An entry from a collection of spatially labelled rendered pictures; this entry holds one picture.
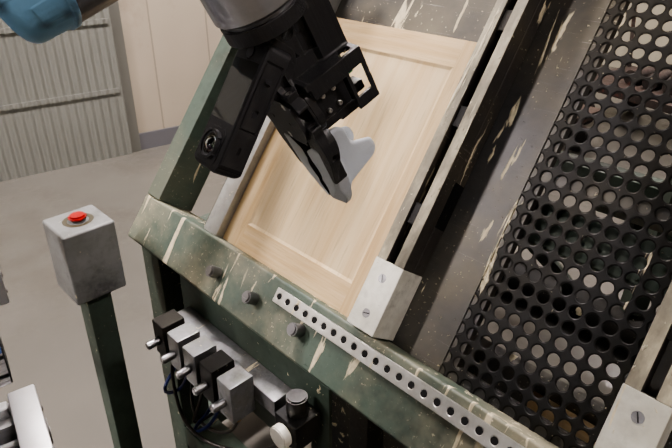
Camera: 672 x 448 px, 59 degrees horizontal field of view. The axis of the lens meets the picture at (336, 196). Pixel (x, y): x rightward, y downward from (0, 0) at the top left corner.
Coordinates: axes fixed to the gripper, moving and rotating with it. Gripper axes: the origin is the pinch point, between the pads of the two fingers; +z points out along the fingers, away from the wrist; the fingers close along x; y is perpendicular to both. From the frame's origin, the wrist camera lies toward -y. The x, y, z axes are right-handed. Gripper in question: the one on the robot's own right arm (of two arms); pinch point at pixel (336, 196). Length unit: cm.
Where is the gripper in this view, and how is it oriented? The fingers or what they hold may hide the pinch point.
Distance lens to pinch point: 58.8
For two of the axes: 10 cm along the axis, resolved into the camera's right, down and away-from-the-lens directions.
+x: -5.6, -3.7, 7.4
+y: 7.4, -6.3, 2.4
